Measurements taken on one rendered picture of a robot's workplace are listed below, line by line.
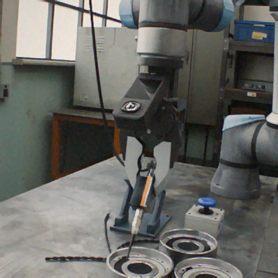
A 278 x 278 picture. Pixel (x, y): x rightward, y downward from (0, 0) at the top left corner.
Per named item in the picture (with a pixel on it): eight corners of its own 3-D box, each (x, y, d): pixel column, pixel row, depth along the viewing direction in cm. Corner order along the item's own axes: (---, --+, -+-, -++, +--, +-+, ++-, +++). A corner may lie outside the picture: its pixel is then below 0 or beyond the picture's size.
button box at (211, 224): (215, 241, 78) (218, 218, 77) (183, 234, 81) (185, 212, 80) (223, 227, 85) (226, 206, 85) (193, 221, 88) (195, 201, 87)
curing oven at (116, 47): (143, 118, 282) (150, 27, 271) (72, 109, 304) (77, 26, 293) (170, 112, 339) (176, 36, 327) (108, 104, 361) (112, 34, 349)
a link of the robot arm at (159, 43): (180, 28, 54) (127, 26, 56) (178, 61, 54) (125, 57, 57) (192, 35, 61) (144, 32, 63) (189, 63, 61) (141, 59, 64)
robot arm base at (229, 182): (215, 181, 123) (219, 151, 121) (262, 188, 117) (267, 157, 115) (205, 193, 109) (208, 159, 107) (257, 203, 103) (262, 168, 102)
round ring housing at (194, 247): (188, 243, 76) (190, 224, 75) (226, 265, 68) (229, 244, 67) (146, 255, 70) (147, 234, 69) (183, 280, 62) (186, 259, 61)
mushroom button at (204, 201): (211, 225, 80) (214, 203, 79) (193, 221, 81) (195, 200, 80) (215, 219, 83) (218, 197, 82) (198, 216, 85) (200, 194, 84)
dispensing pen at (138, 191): (113, 258, 55) (142, 153, 61) (121, 262, 59) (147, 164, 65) (126, 261, 54) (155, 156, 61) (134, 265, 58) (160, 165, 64)
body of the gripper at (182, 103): (185, 134, 65) (192, 62, 63) (171, 143, 57) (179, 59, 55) (142, 129, 67) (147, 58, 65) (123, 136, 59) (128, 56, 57)
